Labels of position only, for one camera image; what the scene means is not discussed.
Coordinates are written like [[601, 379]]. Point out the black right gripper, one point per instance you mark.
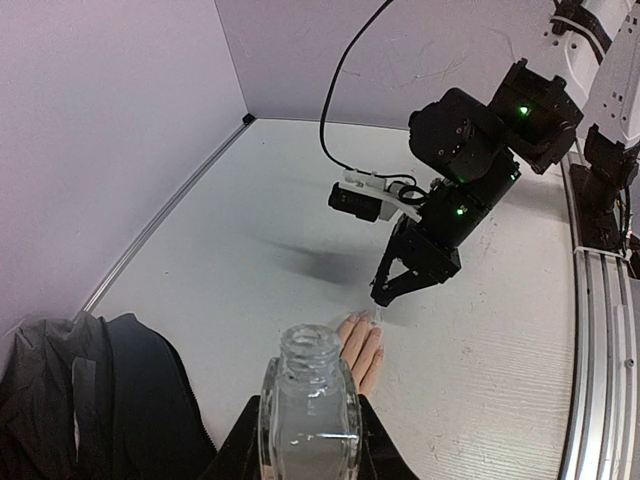
[[426, 262]]

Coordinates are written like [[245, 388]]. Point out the clear nail polish bottle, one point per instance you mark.
[[309, 423]]

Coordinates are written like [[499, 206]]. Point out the nail polish brush cap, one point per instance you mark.
[[377, 316]]

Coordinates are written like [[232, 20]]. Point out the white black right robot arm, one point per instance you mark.
[[533, 116]]

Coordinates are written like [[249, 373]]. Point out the mannequin hand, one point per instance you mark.
[[362, 350]]

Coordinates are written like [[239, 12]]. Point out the aluminium table edge strip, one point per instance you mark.
[[146, 233]]

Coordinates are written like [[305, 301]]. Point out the dark jacket with grey lining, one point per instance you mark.
[[94, 399]]

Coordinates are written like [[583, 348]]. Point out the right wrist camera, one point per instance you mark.
[[369, 197]]

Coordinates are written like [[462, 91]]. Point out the aluminium front rail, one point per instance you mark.
[[601, 432]]

